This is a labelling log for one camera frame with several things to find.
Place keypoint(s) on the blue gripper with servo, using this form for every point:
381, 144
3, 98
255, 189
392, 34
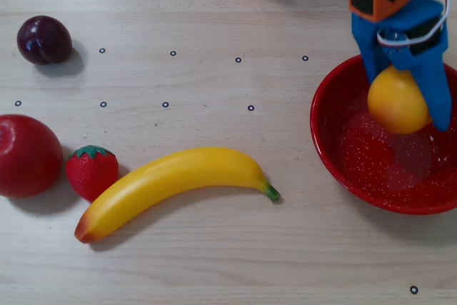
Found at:
371, 38

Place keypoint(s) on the orange-yellow toy peach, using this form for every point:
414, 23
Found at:
396, 105

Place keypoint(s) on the red speckled bowl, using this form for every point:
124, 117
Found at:
375, 176

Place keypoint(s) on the yellow toy banana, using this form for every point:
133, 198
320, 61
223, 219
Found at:
171, 176

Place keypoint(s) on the red toy strawberry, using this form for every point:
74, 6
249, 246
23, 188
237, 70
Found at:
91, 176

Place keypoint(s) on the dark purple toy plum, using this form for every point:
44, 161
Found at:
44, 40

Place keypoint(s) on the red toy apple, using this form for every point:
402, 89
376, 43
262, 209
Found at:
28, 156

